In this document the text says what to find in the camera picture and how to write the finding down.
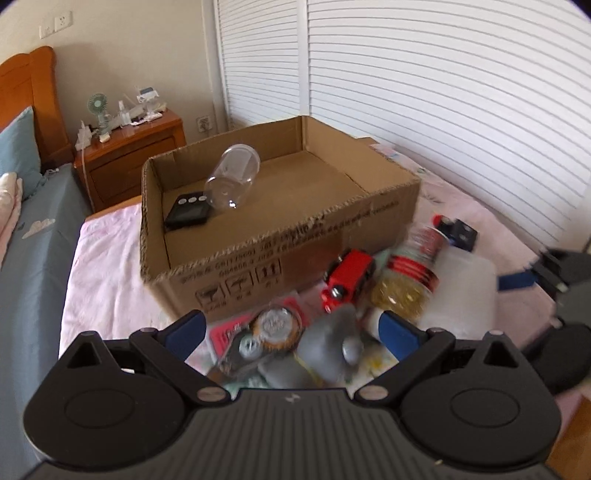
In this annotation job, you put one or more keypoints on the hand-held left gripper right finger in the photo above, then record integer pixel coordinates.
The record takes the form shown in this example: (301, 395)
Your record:
(398, 333)

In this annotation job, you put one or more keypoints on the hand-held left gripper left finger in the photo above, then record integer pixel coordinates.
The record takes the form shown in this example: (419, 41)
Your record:
(185, 328)

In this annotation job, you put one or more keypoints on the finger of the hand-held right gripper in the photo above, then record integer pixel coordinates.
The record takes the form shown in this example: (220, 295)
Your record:
(515, 280)
(554, 355)

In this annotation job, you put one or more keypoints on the pink card package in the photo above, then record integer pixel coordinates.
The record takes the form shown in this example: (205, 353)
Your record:
(221, 334)

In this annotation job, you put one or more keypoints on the white plastic container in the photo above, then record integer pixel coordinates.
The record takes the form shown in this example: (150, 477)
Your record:
(461, 300)

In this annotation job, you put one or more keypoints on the grey soft toy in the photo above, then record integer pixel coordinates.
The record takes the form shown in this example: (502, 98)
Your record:
(328, 346)

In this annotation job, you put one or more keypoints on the red toy train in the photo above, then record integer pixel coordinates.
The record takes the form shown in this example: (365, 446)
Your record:
(348, 279)

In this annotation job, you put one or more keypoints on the dark blue toy train car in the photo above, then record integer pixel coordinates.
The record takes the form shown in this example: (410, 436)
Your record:
(455, 230)

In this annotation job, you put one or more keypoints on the brown cardboard box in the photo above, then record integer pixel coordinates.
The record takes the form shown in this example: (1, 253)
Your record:
(286, 230)

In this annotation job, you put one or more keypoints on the gold-filled jar with red label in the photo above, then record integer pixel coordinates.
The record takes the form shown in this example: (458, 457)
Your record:
(411, 277)

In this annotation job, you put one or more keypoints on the pink floral bedspread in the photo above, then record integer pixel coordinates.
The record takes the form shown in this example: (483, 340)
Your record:
(111, 286)

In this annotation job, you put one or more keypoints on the round metal-lidded can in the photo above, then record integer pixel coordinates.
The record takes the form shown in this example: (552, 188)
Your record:
(273, 325)

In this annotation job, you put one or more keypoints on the black digital timer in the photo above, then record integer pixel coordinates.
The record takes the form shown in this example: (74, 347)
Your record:
(187, 210)

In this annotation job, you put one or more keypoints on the clear plastic jar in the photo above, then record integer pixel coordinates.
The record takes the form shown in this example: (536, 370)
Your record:
(233, 180)

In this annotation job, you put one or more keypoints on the blue bed sheet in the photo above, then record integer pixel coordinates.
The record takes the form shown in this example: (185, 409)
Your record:
(37, 277)

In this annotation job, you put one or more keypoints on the wooden nightstand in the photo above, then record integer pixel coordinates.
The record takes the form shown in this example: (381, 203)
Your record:
(134, 152)

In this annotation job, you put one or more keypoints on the pink blanket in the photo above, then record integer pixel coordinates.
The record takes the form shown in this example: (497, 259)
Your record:
(8, 207)

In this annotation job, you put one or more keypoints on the small white bottle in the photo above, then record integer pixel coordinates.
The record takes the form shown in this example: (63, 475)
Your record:
(123, 113)

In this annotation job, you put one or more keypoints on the white louvered closet doors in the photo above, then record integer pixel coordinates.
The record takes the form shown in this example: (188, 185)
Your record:
(415, 74)

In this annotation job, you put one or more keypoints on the small green desk fan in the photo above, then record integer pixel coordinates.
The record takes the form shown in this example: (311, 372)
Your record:
(98, 108)

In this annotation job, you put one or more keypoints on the blue pillow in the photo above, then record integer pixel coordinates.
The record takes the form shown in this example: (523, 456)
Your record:
(18, 152)

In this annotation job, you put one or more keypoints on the wooden headboard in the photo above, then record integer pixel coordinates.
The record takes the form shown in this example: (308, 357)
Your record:
(32, 92)

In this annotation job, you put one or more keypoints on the white wall socket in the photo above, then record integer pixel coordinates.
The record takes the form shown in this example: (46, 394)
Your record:
(55, 25)
(203, 123)

